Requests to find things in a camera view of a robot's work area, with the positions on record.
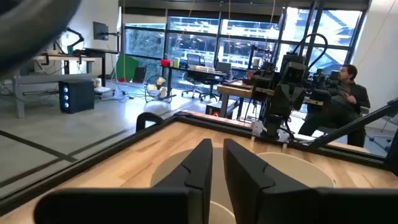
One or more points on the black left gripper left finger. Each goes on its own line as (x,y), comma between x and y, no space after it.
(192,174)

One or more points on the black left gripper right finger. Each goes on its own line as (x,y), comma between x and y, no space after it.
(248,180)

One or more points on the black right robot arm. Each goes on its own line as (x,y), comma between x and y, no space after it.
(293,57)

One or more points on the white round bowl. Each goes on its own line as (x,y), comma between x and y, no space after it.
(295,171)

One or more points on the wooden workbench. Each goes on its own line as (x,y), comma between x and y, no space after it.
(236,90)

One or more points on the person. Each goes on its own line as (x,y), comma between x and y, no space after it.
(354,96)

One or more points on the grey laptop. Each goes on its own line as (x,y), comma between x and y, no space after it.
(223,67)

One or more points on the black office chair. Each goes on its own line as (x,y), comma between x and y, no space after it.
(192,71)
(213,85)

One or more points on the dark office desk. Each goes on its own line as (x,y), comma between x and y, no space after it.
(199,73)

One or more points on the round floor fan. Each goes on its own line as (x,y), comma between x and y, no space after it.
(156,88)

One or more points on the light green cup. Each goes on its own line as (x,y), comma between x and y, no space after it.
(177,62)

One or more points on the red box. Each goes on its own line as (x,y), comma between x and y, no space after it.
(165,63)

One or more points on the green board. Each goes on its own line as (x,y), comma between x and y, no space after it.
(127,67)

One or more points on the small white floor cup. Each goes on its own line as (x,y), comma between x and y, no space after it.
(98,82)

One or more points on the black computer tower blue lights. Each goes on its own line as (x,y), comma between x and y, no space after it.
(76,96)

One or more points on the wooden desk black legs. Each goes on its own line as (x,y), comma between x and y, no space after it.
(77,56)

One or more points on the black monitor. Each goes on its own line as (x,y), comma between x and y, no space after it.
(100,30)

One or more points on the teal cup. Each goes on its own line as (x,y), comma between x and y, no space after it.
(70,50)

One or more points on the grey low bench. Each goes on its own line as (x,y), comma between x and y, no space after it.
(37,81)

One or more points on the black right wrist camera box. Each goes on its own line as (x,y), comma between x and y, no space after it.
(293,73)

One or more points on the black diagonal frame strut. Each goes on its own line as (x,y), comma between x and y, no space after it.
(351,126)

